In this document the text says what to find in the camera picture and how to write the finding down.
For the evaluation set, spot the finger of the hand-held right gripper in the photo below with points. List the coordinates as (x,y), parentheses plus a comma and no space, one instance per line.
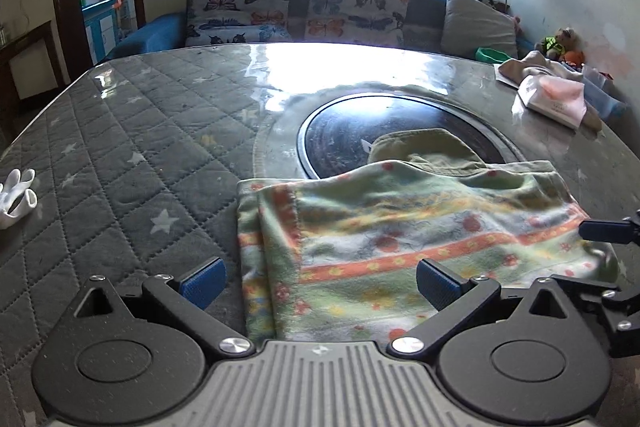
(595,297)
(605,231)

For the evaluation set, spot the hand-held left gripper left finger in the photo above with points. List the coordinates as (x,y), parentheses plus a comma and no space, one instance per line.
(202,283)

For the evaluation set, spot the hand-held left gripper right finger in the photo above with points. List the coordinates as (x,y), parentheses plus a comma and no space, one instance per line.
(440,283)

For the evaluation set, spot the green printed baby garment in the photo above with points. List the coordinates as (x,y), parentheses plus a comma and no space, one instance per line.
(375,247)

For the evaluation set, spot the pink cloth in clear bag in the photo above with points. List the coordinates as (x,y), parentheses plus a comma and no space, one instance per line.
(555,99)

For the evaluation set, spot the grey quilted star table cover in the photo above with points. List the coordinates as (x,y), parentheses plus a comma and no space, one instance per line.
(125,132)

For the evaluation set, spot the round black induction cooktop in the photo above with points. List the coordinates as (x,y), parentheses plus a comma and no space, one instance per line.
(340,132)

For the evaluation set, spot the pink and white cloth packet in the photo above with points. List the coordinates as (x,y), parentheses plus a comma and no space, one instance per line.
(530,64)

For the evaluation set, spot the brown plush toy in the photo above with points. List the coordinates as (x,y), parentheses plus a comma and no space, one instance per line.
(560,44)

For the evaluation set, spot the white glove with pink cuff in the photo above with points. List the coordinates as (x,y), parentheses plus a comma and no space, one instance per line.
(17,197)

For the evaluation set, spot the green plastic bowl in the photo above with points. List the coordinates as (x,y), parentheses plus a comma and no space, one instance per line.
(492,55)

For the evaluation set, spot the grey pillow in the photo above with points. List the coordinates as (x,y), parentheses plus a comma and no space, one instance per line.
(477,24)

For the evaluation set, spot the blue sofa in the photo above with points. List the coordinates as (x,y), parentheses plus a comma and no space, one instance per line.
(150,34)

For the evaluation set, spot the butterfly print cushion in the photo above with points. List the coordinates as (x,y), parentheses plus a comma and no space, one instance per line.
(235,17)
(355,12)

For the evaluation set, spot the blue and white cabinet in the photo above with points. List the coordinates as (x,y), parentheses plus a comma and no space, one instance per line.
(102,29)

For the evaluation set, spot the dark wooden side table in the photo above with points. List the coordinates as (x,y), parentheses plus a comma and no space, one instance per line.
(30,62)

